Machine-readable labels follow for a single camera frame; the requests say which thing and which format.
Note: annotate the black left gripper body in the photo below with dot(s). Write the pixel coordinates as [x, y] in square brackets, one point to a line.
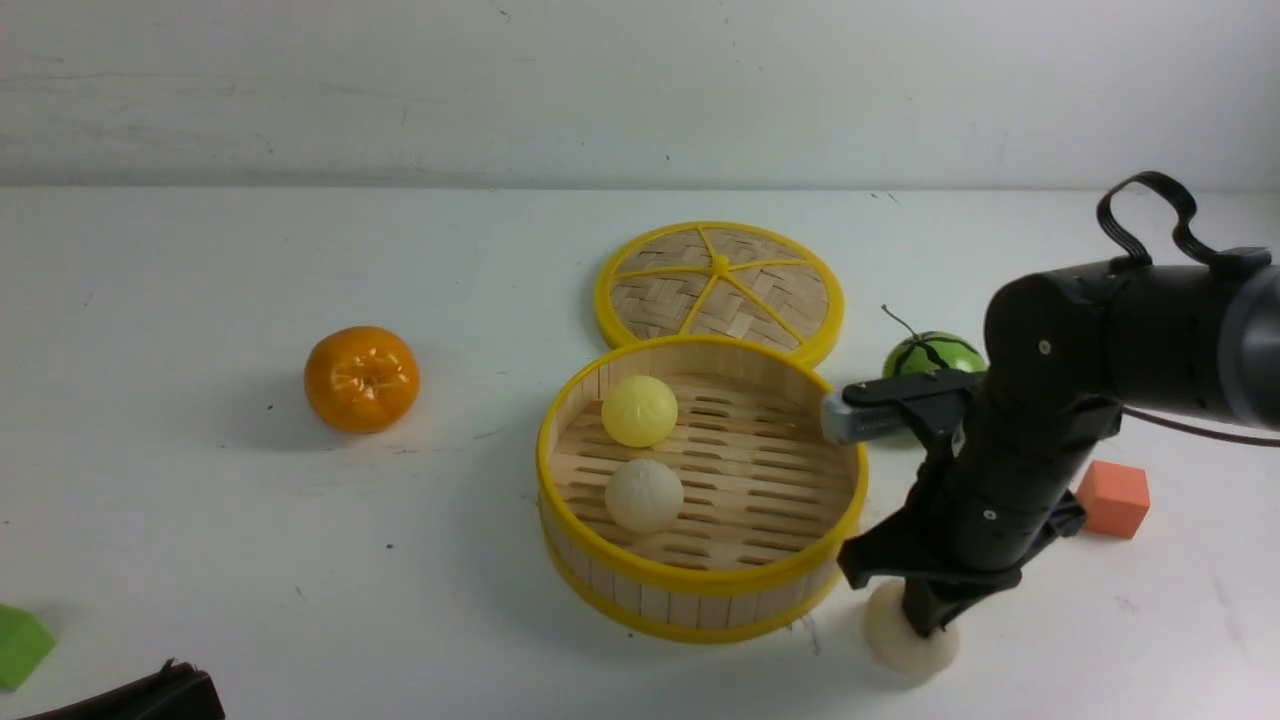
[175, 691]

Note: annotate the orange toy tangerine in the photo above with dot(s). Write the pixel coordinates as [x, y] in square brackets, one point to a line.
[361, 380]

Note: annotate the orange foam cube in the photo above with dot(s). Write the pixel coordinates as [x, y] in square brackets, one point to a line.
[1115, 498]

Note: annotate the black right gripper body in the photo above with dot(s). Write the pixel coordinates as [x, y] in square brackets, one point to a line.
[993, 489]

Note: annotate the white bun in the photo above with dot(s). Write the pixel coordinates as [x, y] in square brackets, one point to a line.
[893, 640]
[644, 496]

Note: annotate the yellow bun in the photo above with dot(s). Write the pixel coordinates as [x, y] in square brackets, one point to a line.
[640, 411]

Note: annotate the green toy block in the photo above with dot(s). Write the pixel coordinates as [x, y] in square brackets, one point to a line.
[25, 643]

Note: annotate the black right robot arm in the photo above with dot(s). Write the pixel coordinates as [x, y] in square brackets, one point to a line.
[1071, 353]

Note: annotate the woven bamboo steamer lid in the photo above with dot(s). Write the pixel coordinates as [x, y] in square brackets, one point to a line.
[720, 279]

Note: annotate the green toy watermelon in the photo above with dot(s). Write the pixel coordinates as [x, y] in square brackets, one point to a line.
[930, 351]

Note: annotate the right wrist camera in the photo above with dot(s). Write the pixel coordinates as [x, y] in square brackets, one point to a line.
[863, 419]

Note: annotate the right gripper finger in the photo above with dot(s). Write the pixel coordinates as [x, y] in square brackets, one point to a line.
[930, 606]

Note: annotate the bamboo steamer tray yellow rim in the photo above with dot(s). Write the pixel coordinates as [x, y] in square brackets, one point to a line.
[767, 501]

